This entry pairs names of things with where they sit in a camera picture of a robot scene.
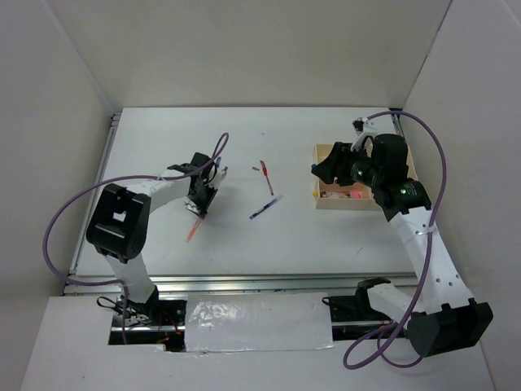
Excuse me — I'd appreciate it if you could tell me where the orange highlighter pen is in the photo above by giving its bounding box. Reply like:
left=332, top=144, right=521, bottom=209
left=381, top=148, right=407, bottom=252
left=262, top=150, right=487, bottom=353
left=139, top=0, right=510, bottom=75
left=186, top=217, right=203, bottom=243

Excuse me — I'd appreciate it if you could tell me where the silver foil sheet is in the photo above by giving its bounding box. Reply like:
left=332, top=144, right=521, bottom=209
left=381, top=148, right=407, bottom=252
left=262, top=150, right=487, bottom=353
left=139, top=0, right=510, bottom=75
left=185, top=292, right=333, bottom=353

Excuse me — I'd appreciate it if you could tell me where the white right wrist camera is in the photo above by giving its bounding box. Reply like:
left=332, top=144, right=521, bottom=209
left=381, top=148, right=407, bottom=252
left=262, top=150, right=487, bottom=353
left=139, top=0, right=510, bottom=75
left=351, top=117, right=379, bottom=152

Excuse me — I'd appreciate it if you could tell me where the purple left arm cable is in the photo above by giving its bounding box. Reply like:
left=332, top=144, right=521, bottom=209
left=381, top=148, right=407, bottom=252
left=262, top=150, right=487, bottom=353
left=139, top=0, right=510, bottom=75
left=42, top=132, right=230, bottom=345

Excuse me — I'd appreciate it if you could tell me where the red gel pen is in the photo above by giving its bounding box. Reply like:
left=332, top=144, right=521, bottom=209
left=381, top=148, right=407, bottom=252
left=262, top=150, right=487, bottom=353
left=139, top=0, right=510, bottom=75
left=260, top=160, right=274, bottom=196

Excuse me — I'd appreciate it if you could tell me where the blue refill pen clear cap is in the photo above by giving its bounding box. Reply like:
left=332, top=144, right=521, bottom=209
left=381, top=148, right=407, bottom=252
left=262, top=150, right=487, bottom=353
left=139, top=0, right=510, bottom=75
left=249, top=194, right=284, bottom=220

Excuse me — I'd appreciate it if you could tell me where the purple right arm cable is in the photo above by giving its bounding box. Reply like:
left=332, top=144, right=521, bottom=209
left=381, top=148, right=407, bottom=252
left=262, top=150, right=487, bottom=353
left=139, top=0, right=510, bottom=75
left=344, top=110, right=449, bottom=370

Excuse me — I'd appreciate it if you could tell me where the pink capped marker bottle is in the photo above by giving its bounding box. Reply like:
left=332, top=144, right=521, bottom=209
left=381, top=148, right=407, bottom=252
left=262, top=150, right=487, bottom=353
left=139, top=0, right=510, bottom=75
left=319, top=187, right=364, bottom=200

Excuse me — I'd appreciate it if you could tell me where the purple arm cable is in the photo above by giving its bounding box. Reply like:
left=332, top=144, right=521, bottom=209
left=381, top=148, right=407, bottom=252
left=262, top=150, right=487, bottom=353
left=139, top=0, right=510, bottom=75
left=344, top=110, right=449, bottom=370
left=42, top=132, right=230, bottom=345

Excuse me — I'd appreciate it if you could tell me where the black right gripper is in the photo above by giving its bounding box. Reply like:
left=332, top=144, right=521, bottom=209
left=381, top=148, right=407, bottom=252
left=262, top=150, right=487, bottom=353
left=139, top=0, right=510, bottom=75
left=311, top=141, right=384, bottom=188

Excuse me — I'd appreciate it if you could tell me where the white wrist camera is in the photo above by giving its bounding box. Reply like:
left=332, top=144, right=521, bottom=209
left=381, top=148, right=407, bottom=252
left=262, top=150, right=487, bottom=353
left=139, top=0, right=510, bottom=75
left=209, top=168, right=227, bottom=189
left=351, top=117, right=379, bottom=152

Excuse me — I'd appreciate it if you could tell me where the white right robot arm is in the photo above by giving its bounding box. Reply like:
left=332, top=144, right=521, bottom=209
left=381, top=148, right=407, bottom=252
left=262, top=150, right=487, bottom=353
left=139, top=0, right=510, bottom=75
left=311, top=134, right=493, bottom=358

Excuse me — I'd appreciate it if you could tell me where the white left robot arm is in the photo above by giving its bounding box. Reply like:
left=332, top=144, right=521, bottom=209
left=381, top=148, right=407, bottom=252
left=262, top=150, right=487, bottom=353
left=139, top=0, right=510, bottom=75
left=86, top=152, right=228, bottom=325

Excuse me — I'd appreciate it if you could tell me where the aluminium frame rail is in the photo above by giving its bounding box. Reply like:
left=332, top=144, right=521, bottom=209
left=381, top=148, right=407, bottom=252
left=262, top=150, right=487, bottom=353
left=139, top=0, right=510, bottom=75
left=63, top=108, right=408, bottom=296

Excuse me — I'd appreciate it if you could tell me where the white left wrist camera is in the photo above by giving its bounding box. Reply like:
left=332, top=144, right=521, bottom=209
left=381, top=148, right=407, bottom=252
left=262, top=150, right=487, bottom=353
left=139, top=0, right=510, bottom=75
left=209, top=168, right=227, bottom=189

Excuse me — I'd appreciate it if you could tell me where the wooden compartment tray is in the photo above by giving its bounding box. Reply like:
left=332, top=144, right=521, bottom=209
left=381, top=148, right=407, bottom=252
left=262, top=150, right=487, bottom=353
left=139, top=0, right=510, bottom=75
left=313, top=149, right=418, bottom=211

